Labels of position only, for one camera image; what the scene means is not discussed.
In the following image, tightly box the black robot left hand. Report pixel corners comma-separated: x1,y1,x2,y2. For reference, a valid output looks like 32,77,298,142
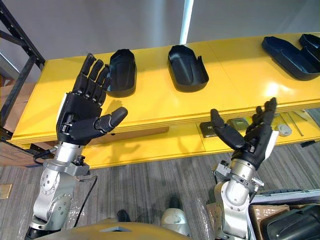
55,52,129,147

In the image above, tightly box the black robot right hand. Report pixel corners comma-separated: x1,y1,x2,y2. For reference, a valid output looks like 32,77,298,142
210,96,280,168

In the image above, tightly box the black plastic housing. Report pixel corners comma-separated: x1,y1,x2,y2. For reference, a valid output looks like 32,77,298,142
259,204,320,240
106,48,138,99
261,36,320,82
167,44,210,93
298,33,320,59

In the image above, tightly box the yellow metal shelf unit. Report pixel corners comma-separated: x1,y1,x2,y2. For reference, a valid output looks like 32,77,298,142
6,31,320,170

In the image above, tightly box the small dark square box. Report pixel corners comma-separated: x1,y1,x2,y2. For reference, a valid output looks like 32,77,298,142
227,117,249,131
199,121,219,139

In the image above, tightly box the grey plastic bin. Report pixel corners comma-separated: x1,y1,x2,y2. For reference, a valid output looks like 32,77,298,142
248,188,320,240

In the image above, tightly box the plain brown cardboard box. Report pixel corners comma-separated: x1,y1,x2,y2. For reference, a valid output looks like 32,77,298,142
0,81,36,134

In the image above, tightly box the taped brown cardboard box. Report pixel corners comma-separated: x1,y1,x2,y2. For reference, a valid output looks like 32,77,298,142
250,204,291,228

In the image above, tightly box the flat cardboard in plastic wrap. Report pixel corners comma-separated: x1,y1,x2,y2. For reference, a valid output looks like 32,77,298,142
204,199,228,240

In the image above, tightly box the dark robot right foot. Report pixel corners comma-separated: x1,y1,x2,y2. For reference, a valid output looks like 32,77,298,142
168,195,181,210

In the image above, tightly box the dark robot foot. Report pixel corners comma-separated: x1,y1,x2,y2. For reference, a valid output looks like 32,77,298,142
168,195,181,210
116,209,131,224

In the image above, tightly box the small flat cardboard piece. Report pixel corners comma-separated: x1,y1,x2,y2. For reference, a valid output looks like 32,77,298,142
0,184,13,200

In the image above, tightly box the dark robot left foot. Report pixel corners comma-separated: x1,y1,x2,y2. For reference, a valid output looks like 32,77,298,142
116,209,131,224

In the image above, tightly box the silver robot right leg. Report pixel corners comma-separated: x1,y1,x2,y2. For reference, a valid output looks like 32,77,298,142
159,206,190,238

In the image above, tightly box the white round pole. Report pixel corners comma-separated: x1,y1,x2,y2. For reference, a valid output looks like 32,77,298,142
178,0,196,46

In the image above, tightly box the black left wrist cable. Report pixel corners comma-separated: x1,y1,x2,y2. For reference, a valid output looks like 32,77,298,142
33,146,56,165

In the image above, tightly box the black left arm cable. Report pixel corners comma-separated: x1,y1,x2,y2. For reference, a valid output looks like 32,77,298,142
72,174,99,227

